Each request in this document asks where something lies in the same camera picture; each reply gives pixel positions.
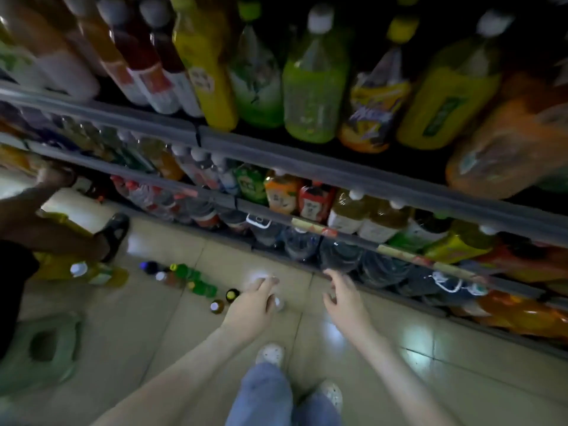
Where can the person's right hand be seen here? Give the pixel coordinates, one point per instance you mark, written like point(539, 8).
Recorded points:
point(346, 306)

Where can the orange tea bottle white cap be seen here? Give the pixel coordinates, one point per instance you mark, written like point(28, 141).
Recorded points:
point(216, 306)

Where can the person's blue jeans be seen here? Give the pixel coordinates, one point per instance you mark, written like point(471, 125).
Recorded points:
point(262, 399)

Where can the person's right forearm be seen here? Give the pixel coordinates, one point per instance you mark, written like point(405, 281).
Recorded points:
point(404, 377)

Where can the dark bottle blue cap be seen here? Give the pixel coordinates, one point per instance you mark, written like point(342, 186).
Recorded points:
point(149, 267)

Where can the drinks shelf unit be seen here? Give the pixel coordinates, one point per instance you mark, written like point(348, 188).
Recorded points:
point(355, 173)

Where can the person's white shoe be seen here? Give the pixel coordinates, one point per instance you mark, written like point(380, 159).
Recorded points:
point(271, 354)
point(330, 393)

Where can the green plastic stool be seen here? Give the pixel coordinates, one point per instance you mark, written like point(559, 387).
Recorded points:
point(53, 359)

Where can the person's left hand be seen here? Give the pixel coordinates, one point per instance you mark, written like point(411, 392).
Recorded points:
point(250, 315)

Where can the iced tea bottle yellow cap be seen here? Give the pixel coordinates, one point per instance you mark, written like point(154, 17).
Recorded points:
point(232, 295)

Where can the person's left forearm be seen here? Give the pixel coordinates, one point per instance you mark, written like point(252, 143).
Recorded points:
point(177, 381)

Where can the green bottle yellow cap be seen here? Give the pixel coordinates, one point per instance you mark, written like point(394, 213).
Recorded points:
point(204, 287)
point(185, 271)

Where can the yellow shelf edge strip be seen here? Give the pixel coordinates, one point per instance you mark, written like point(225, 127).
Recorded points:
point(309, 226)
point(426, 261)

